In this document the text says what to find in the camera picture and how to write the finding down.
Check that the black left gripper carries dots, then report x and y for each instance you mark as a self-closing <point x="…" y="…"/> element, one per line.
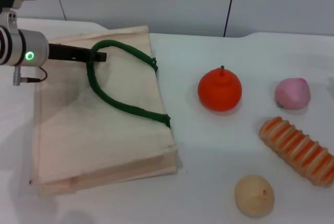
<point x="68" y="53"/>

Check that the striped orange bread loaf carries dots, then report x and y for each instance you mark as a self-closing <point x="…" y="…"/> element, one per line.
<point x="297" y="151"/>

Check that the orange toy pear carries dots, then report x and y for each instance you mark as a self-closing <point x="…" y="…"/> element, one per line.
<point x="219" y="93"/>

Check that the pink toy peach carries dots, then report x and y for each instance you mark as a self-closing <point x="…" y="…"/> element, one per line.
<point x="292" y="94"/>

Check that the beige toy potato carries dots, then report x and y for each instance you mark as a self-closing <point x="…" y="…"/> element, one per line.
<point x="254" y="196"/>

